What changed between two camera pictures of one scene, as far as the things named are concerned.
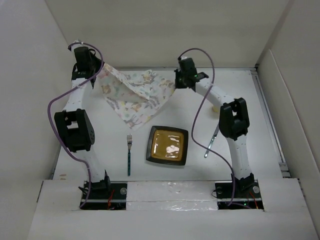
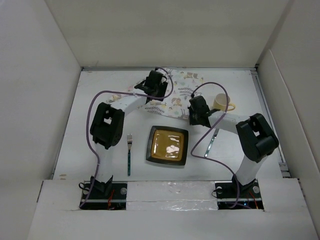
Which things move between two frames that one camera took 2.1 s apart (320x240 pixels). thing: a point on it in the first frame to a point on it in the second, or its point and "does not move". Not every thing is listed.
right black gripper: [177, 84] to [192, 121]
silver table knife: [212, 142] does not move
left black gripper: [99, 62] to [161, 87]
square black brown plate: [167, 145] does not move
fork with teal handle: [129, 143] does not move
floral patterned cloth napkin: [135, 97] to [182, 85]
